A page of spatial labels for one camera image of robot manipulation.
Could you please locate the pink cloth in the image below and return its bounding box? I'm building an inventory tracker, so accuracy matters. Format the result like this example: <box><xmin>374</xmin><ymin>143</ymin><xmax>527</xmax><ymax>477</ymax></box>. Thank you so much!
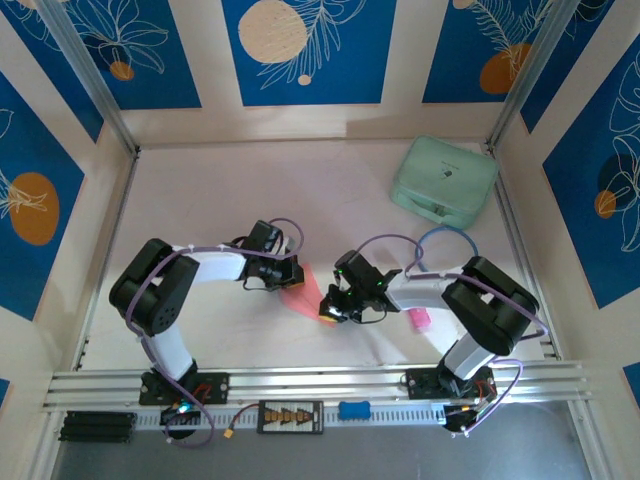
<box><xmin>279</xmin><ymin>262</ymin><xmax>337</xmax><ymax>330</ymax></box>

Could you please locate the pink pill organizer box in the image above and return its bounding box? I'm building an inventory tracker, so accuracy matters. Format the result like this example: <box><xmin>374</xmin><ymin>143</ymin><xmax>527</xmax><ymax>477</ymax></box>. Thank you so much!
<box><xmin>405</xmin><ymin>307</ymin><xmax>432</xmax><ymax>334</ymax></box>

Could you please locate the blue bone-shaped block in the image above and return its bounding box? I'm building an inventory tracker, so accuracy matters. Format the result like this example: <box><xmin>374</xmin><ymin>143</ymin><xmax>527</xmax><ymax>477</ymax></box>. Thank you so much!
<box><xmin>338</xmin><ymin>401</ymin><xmax>372</xmax><ymax>421</ymax></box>

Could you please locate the black power distribution board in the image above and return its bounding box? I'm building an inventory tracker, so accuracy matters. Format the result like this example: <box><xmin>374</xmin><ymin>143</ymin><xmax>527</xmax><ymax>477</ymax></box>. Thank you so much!
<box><xmin>257</xmin><ymin>400</ymin><xmax>325</xmax><ymax>434</ymax></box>

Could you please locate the mint green zip case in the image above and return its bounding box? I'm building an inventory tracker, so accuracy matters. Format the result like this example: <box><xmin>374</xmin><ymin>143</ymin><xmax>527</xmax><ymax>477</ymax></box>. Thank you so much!
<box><xmin>389</xmin><ymin>134</ymin><xmax>500</xmax><ymax>230</ymax></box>

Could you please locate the black controller board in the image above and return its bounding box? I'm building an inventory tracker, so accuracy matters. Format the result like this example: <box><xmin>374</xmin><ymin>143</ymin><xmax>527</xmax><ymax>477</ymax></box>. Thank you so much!
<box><xmin>159</xmin><ymin>399</ymin><xmax>202</xmax><ymax>426</ymax></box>
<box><xmin>442</xmin><ymin>398</ymin><xmax>497</xmax><ymax>437</ymax></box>

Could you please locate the black ribbed block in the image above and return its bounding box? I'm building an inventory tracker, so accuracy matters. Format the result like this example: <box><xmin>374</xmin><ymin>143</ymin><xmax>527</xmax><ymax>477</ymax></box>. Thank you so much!
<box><xmin>58</xmin><ymin>410</ymin><xmax>137</xmax><ymax>444</ymax></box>

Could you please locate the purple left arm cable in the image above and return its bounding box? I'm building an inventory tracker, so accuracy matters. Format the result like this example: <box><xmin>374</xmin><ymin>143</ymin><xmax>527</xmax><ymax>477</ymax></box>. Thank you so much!
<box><xmin>124</xmin><ymin>217</ymin><xmax>306</xmax><ymax>449</ymax></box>

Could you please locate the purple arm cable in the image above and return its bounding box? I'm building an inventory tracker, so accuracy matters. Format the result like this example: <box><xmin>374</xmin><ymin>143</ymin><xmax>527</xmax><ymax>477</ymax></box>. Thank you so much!
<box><xmin>344</xmin><ymin>233</ymin><xmax>549</xmax><ymax>437</ymax></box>
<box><xmin>124</xmin><ymin>217</ymin><xmax>306</xmax><ymax>449</ymax></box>

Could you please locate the aluminium cross rail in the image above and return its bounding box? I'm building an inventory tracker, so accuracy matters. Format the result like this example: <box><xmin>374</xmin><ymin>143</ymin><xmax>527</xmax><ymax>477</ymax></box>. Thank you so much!
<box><xmin>42</xmin><ymin>360</ymin><xmax>596</xmax><ymax>411</ymax></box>

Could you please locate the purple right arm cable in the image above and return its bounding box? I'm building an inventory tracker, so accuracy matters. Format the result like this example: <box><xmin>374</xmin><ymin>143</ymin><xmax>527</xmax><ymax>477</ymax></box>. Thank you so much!
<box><xmin>344</xmin><ymin>233</ymin><xmax>549</xmax><ymax>437</ymax></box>

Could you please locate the blue cable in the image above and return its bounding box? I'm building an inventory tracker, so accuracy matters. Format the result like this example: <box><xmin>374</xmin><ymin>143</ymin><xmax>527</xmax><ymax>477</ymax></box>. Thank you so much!
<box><xmin>415</xmin><ymin>225</ymin><xmax>479</xmax><ymax>274</ymax></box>

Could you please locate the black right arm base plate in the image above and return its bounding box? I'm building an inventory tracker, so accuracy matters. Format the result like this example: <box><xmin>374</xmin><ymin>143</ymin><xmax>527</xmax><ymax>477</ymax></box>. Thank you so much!
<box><xmin>405</xmin><ymin>367</ymin><xmax>496</xmax><ymax>401</ymax></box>

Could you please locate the white slotted cable duct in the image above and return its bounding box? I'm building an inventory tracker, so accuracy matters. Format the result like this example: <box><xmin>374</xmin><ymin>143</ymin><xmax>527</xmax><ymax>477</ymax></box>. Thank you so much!
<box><xmin>132</xmin><ymin>403</ymin><xmax>449</xmax><ymax>432</ymax></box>

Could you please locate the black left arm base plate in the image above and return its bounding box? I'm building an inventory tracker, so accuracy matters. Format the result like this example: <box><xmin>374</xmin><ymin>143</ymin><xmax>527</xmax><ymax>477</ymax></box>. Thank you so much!
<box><xmin>138</xmin><ymin>372</ymin><xmax>231</xmax><ymax>406</ymax></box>

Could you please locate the aluminium side rail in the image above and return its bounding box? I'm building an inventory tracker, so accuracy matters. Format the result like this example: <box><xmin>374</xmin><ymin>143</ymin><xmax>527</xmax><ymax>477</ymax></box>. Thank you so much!
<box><xmin>492</xmin><ymin>148</ymin><xmax>560</xmax><ymax>360</ymax></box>
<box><xmin>72</xmin><ymin>149</ymin><xmax>141</xmax><ymax>372</ymax></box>

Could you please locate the red wire yellow connector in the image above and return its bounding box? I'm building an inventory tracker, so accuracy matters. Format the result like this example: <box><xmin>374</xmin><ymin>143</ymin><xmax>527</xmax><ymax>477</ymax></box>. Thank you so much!
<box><xmin>223</xmin><ymin>404</ymin><xmax>261</xmax><ymax>442</ymax></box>

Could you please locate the aluminium corner post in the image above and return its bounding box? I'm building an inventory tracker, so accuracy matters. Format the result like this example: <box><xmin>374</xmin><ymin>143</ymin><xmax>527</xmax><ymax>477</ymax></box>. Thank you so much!
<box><xmin>35</xmin><ymin>0</ymin><xmax>142</xmax><ymax>155</ymax></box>
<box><xmin>485</xmin><ymin>0</ymin><xmax>576</xmax><ymax>151</ymax></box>

